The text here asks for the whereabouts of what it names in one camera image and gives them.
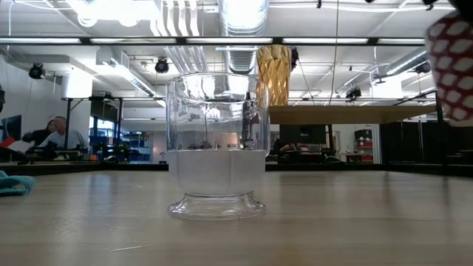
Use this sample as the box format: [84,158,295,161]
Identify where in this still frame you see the red white patterned mug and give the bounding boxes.
[425,10,473,129]

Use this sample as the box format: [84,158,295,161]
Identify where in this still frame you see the amber faceted plastic cup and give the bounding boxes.
[255,44,293,108]

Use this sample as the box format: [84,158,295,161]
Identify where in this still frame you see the small clear glass mug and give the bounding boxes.
[165,72,272,222]

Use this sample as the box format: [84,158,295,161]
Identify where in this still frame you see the wooden shelf board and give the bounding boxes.
[268,105,438,126]

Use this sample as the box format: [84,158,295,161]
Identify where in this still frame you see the red white storage rack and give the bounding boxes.
[353,129,375,164]

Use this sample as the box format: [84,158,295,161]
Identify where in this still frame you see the person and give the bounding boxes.
[46,115,89,151]
[21,119,56,147]
[272,137,299,157]

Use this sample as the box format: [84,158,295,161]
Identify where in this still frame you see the teal folded cloth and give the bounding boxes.
[0,170,36,197]

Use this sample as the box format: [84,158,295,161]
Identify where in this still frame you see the black ceiling camera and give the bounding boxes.
[345,86,363,100]
[28,62,47,81]
[154,57,171,75]
[414,61,433,75]

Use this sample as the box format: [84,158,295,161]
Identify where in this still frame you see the black metal shelf frame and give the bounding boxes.
[243,89,446,177]

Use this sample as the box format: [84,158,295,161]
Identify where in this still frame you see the silver ceiling duct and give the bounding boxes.
[217,0,270,75]

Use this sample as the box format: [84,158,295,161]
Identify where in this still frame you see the black aluminium rig frame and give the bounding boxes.
[0,35,473,177]

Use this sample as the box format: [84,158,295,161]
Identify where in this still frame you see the dark wall screen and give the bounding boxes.
[0,114,23,143]

